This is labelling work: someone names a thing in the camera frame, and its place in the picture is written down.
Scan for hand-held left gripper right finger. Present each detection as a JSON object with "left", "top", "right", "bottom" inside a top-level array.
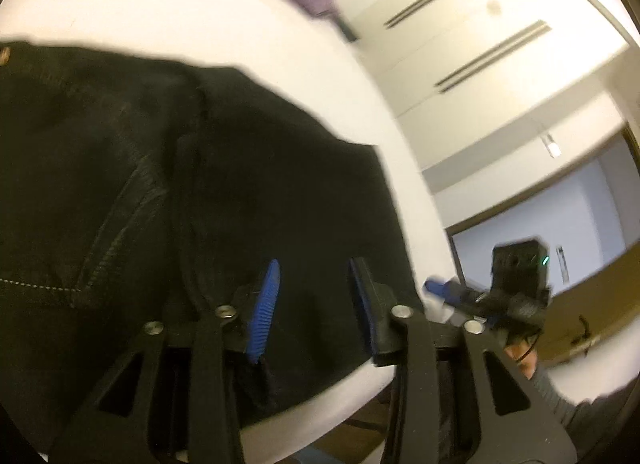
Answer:
[{"left": 347, "top": 257, "right": 579, "bottom": 464}]

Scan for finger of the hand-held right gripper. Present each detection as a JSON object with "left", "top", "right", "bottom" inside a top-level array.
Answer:
[{"left": 423, "top": 278, "right": 482, "bottom": 319}]

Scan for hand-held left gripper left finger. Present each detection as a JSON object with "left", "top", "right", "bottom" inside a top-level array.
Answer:
[{"left": 47, "top": 258, "right": 282, "bottom": 464}]

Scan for black pants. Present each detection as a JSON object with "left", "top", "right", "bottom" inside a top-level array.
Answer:
[{"left": 0, "top": 39, "right": 427, "bottom": 445}]

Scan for person's right forearm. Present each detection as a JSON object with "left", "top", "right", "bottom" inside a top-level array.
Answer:
[{"left": 504, "top": 340, "right": 637, "bottom": 451}]

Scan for brown wooden furniture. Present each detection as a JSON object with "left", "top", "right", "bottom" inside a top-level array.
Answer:
[{"left": 537, "top": 243, "right": 640, "bottom": 369}]

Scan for white wardrobe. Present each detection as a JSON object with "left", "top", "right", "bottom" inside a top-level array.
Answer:
[{"left": 320, "top": 0, "right": 632, "bottom": 172}]

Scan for dark nightstand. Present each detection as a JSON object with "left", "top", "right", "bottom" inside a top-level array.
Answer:
[{"left": 332, "top": 13, "right": 361, "bottom": 42}]

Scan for white bed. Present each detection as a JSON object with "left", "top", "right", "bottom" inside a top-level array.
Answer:
[{"left": 0, "top": 0, "right": 457, "bottom": 464}]

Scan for brown wooden frame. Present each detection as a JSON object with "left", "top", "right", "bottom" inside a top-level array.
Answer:
[{"left": 444, "top": 123, "right": 640, "bottom": 246}]

